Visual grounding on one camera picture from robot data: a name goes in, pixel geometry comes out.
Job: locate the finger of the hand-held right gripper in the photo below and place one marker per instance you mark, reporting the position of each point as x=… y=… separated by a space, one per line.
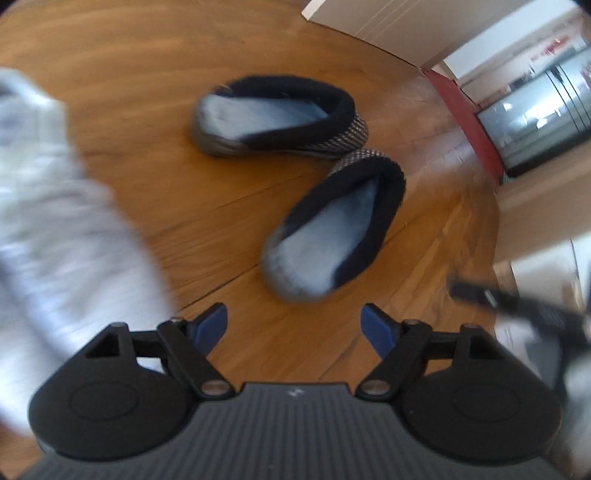
x=473 y=293

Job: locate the white sneaker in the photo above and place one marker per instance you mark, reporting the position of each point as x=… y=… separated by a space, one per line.
x=60 y=240

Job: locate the glass door cabinet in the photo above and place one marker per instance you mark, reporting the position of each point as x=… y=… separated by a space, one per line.
x=540 y=120

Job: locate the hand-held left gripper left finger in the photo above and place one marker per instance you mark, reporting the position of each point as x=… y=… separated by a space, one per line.
x=211 y=325

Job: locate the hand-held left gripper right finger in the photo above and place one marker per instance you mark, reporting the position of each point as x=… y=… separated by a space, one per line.
x=378 y=327

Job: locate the red threshold strip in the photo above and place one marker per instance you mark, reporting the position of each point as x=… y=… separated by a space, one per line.
x=466 y=120

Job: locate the person's right hand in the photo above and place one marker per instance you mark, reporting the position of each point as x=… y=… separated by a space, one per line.
x=577 y=397

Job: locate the beige wooden door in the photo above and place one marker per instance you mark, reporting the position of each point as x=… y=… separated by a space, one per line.
x=397 y=23

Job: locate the black knit house slipper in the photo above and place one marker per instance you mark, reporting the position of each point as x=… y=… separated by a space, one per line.
x=332 y=230
x=277 y=115

